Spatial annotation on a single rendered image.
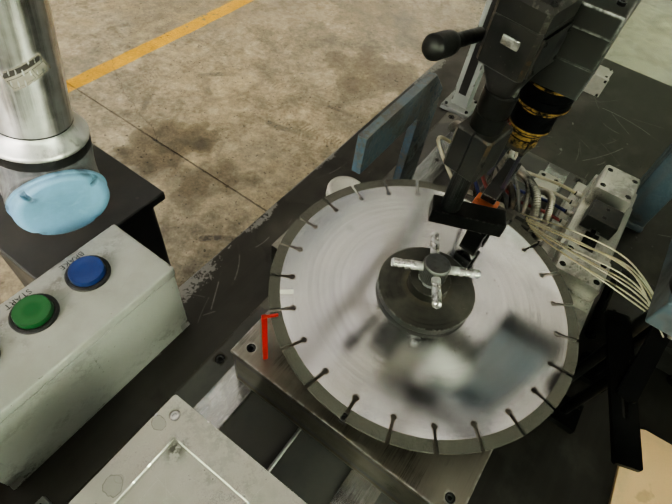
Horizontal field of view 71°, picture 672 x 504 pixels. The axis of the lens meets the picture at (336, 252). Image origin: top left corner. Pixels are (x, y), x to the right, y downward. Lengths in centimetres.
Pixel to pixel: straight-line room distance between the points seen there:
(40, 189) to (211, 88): 184
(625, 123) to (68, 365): 124
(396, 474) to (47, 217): 52
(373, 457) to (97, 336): 34
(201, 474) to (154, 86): 213
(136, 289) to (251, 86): 192
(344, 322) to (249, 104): 190
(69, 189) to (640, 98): 131
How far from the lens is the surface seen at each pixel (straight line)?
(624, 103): 144
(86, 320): 61
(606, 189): 89
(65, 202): 69
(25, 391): 59
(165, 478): 52
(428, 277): 51
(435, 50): 39
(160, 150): 213
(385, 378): 49
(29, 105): 63
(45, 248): 89
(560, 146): 119
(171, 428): 53
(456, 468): 60
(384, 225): 60
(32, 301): 63
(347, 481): 66
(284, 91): 243
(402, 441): 48
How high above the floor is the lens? 140
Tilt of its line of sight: 53 degrees down
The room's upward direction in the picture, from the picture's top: 10 degrees clockwise
